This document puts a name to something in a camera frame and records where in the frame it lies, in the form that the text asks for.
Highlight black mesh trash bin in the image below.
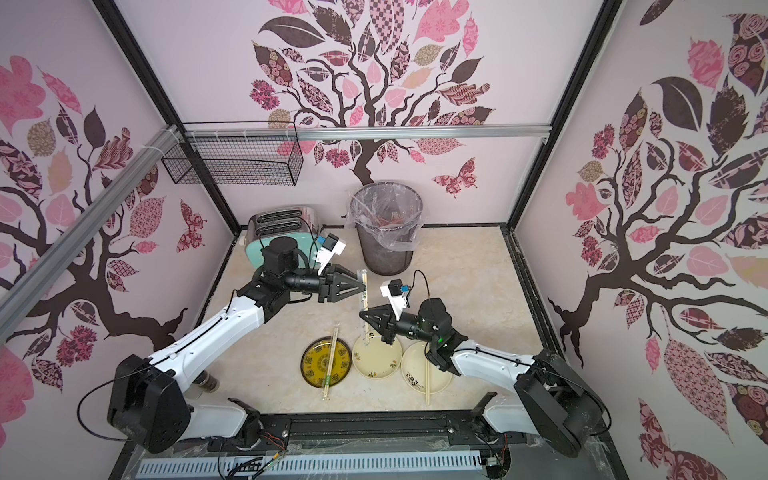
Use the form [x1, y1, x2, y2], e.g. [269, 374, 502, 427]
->
[347, 181, 424, 276]

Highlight dark green yellow plate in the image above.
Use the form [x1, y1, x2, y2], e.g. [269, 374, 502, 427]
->
[300, 336, 352, 388]

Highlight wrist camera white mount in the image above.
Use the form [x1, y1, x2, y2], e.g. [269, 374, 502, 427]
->
[314, 234, 346, 274]
[380, 279, 410, 320]

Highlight aluminium frame bar left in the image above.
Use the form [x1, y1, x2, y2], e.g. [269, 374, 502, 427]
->
[1, 125, 180, 343]

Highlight cream plate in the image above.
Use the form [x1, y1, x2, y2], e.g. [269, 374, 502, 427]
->
[400, 342, 453, 394]
[352, 331, 404, 379]

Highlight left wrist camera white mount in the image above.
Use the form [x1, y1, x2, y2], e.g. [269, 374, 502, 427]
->
[314, 234, 346, 274]

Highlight cream middle plate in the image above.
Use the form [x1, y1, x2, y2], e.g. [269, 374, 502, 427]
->
[352, 331, 404, 379]

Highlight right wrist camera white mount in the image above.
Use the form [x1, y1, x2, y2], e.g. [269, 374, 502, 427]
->
[380, 279, 410, 320]

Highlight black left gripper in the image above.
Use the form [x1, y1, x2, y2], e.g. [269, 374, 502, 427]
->
[286, 263, 368, 303]

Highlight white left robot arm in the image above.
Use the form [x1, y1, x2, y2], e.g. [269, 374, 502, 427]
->
[107, 234, 365, 454]

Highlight aluminium frame bar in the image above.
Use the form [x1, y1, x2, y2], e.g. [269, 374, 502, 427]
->
[184, 124, 552, 141]
[1, 125, 180, 343]

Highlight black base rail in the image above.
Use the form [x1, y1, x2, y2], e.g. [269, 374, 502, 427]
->
[244, 410, 528, 453]

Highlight cream right plate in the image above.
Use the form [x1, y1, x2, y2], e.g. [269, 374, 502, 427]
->
[400, 342, 453, 394]

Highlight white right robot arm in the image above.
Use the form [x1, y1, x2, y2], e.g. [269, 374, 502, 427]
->
[359, 298, 607, 458]

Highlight white slotted cable duct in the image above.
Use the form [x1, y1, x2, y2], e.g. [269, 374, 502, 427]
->
[133, 451, 484, 479]

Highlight black wire wall basket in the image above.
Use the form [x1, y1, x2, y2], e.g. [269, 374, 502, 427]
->
[162, 120, 304, 186]

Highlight mint green toaster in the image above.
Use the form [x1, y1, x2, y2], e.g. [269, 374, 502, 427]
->
[244, 206, 320, 268]

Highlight aluminium frame bar back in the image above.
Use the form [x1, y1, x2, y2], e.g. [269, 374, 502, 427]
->
[184, 124, 552, 141]

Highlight clear plastic bin liner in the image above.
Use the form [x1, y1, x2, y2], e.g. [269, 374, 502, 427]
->
[345, 181, 425, 252]

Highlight wrapped chopsticks on green plate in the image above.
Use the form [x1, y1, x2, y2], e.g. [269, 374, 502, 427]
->
[322, 323, 340, 401]

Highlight disposable chopsticks red print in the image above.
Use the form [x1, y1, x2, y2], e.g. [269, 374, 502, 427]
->
[424, 358, 431, 406]

